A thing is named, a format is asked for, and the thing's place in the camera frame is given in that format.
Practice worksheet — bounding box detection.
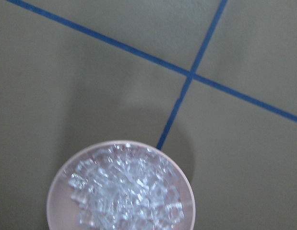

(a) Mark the pink bowl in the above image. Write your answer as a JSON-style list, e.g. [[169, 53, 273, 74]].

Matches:
[[47, 140, 196, 230]]

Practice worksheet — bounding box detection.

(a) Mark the pile of clear ice cubes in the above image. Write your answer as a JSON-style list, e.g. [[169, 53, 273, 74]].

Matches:
[[68, 144, 184, 230]]

